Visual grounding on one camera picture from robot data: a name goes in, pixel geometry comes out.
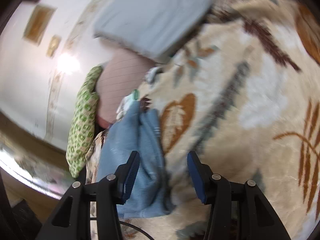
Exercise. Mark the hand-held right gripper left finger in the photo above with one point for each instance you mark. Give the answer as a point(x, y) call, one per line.
point(131, 172)

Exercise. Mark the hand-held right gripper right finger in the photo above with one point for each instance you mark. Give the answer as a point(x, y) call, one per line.
point(196, 177)

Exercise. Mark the light blue knit sweater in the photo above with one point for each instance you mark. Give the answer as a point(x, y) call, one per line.
point(150, 142)

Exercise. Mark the white gloves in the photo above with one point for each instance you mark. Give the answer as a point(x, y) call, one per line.
point(125, 105)

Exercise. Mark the green checked pillow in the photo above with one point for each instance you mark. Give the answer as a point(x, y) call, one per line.
point(82, 120)

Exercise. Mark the pink pillow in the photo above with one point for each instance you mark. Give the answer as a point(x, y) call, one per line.
point(120, 80)

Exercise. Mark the small grey sock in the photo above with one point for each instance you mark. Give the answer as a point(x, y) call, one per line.
point(152, 76)

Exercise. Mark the beige leaf print blanket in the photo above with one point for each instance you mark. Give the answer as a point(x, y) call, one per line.
point(237, 80)

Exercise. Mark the wooden door with stained glass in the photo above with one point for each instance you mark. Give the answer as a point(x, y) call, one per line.
point(25, 165)

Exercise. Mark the grey-blue pillow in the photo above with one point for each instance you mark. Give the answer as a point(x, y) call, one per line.
point(155, 17)

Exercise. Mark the beige light switch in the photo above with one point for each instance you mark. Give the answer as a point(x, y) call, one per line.
point(53, 46)

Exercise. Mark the beige wall panel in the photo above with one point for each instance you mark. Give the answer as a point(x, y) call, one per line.
point(38, 25)

